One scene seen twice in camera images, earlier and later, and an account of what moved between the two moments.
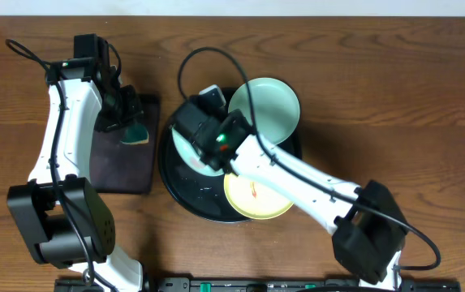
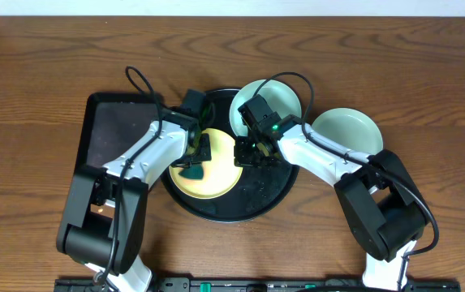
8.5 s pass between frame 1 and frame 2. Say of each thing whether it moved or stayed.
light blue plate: moved
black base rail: stayed
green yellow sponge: moved
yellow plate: moved
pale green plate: stayed
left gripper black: moved
